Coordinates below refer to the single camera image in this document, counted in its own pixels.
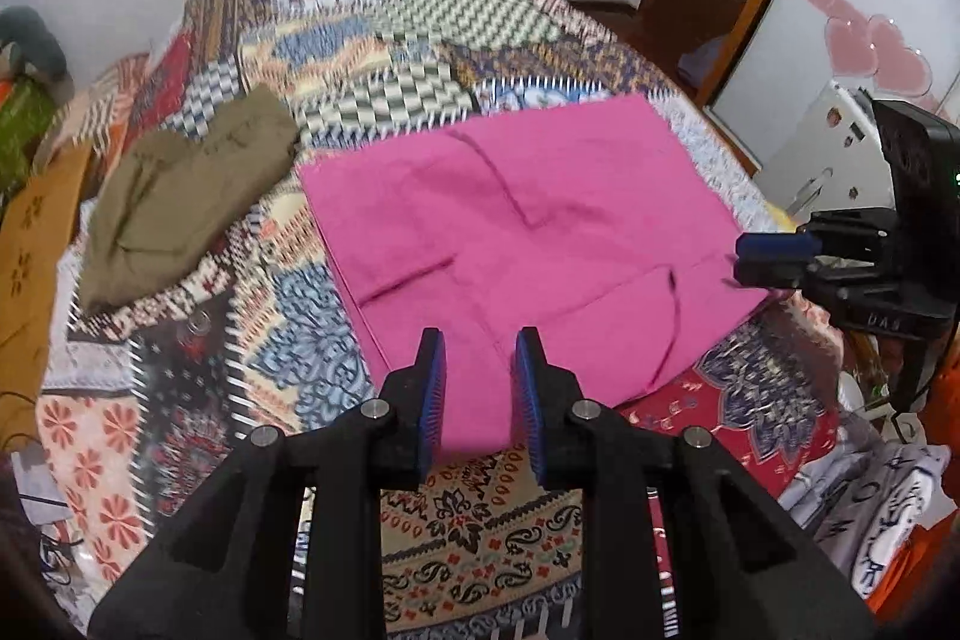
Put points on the white device box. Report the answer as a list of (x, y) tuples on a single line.
[(833, 161)]

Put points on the green storage bag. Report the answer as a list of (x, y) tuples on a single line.
[(27, 112)]

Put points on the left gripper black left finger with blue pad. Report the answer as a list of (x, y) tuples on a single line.
[(283, 539)]

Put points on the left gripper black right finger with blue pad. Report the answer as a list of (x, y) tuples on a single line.
[(679, 540)]

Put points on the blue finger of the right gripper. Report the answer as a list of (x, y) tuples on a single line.
[(777, 246)]

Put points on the olive green pants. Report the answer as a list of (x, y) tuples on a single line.
[(171, 197)]

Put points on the white sliding wardrobe door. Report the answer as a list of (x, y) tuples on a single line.
[(902, 49)]

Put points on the pink pants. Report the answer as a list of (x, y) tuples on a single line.
[(587, 222)]

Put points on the patchwork patterned bedspread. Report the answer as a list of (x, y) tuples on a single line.
[(299, 309)]

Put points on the white printed cloth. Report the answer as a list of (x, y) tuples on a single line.
[(861, 501)]

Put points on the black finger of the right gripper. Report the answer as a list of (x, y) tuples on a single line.
[(779, 275)]

